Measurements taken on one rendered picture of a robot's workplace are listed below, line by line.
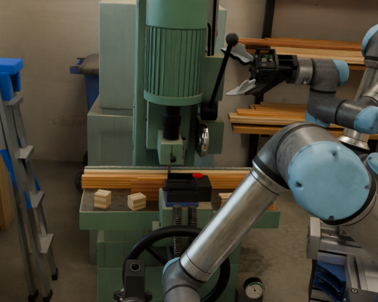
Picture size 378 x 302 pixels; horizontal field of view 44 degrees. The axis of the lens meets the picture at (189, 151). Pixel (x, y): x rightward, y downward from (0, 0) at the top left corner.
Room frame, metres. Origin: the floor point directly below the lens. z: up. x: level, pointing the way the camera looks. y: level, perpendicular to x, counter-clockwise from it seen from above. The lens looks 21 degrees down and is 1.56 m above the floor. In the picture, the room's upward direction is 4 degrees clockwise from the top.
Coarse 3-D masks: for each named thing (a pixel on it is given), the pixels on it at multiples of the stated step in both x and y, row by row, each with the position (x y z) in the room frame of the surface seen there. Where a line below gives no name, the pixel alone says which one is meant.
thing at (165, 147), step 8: (160, 136) 1.40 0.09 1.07; (160, 144) 1.34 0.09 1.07; (168, 144) 1.34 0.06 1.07; (176, 144) 1.34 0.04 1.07; (160, 152) 1.33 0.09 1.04; (168, 152) 1.34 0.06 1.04; (176, 152) 1.34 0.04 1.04; (160, 160) 1.33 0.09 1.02; (168, 160) 1.34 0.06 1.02; (176, 160) 1.34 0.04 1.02
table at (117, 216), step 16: (112, 192) 1.32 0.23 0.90; (128, 192) 1.33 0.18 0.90; (224, 192) 1.37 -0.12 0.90; (80, 208) 1.21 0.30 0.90; (96, 208) 1.21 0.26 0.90; (112, 208) 1.22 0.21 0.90; (128, 208) 1.23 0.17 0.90; (144, 208) 1.23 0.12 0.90; (80, 224) 1.18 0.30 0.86; (96, 224) 1.19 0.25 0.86; (112, 224) 1.20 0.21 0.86; (128, 224) 1.20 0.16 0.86; (144, 224) 1.21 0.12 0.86; (256, 224) 1.26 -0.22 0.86; (272, 224) 1.27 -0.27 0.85; (160, 240) 1.12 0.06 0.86
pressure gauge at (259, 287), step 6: (246, 282) 1.21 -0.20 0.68; (252, 282) 1.20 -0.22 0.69; (258, 282) 1.20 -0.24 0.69; (246, 288) 1.19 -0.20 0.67; (252, 288) 1.20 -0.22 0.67; (258, 288) 1.20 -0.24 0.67; (264, 288) 1.20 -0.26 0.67; (246, 294) 1.19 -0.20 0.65; (252, 294) 1.20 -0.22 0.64; (258, 294) 1.20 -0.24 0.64
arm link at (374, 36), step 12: (372, 36) 1.56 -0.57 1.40; (372, 48) 1.55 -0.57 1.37; (372, 60) 1.53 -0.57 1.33; (372, 72) 1.53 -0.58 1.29; (360, 84) 1.55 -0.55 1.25; (372, 84) 1.51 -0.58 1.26; (360, 96) 1.52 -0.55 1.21; (348, 132) 1.49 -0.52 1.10; (348, 144) 1.45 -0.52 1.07; (360, 144) 1.45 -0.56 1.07; (360, 156) 1.43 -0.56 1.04
